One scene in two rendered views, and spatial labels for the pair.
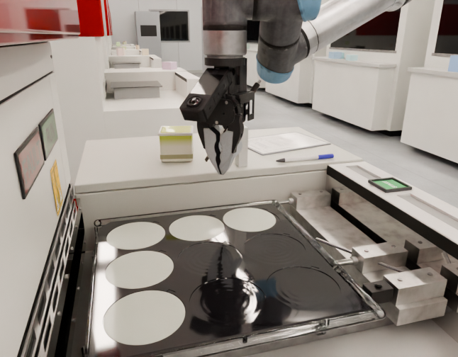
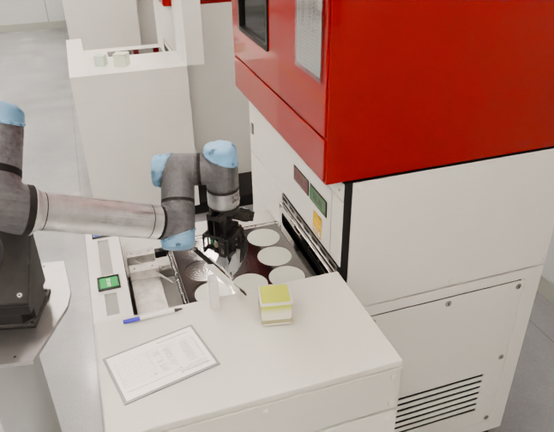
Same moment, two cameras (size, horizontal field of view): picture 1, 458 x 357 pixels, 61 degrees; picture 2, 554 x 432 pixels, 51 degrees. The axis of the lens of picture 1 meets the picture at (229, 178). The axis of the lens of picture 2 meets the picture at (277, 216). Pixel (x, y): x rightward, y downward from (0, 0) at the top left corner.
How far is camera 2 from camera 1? 2.01 m
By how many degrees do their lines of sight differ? 129
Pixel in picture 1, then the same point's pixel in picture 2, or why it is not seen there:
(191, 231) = (252, 280)
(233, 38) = not seen: hidden behind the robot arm
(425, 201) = (100, 267)
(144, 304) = (265, 240)
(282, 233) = (194, 281)
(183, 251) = (255, 267)
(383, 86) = not seen: outside the picture
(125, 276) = (280, 251)
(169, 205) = not seen: hidden behind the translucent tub
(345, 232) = (147, 297)
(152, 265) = (268, 257)
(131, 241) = (287, 271)
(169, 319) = (253, 236)
